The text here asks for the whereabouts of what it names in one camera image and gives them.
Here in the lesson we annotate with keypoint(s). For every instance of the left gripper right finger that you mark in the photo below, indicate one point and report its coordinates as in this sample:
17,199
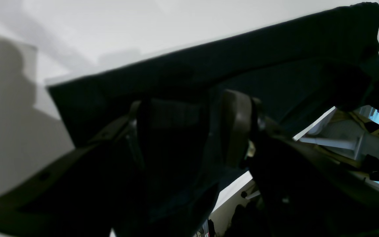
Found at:
302,192

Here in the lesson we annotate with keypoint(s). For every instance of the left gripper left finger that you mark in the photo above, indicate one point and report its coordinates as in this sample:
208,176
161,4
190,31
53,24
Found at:
82,193

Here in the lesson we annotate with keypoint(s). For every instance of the black t-shirt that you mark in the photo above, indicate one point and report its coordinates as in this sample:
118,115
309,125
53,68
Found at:
299,69

